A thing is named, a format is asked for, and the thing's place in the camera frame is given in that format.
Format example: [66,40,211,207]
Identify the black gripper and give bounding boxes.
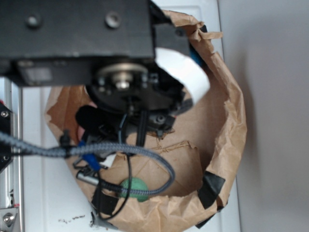
[75,63,193,146]

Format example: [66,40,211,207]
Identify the green dimpled ball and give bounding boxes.
[120,177,148,202]

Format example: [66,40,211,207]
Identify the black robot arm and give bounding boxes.
[0,0,193,143]

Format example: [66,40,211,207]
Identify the blue dimpled ball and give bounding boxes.
[190,46,204,67]

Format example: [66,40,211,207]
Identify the brown wood piece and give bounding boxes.
[154,128,175,140]

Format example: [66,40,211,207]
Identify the pink plush bunny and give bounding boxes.
[77,127,85,141]

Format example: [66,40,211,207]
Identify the brown paper bag bin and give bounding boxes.
[45,10,247,232]

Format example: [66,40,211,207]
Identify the white plastic tray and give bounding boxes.
[22,0,241,232]

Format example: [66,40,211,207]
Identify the white flat ribbon cable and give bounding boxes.
[154,47,210,103]

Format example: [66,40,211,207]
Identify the thin black wire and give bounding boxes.
[93,154,133,220]

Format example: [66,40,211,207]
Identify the grey braided cable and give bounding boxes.
[0,131,176,197]

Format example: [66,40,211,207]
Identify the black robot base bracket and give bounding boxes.
[0,100,14,173]

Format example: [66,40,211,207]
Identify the aluminium frame rail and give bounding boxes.
[0,77,25,232]

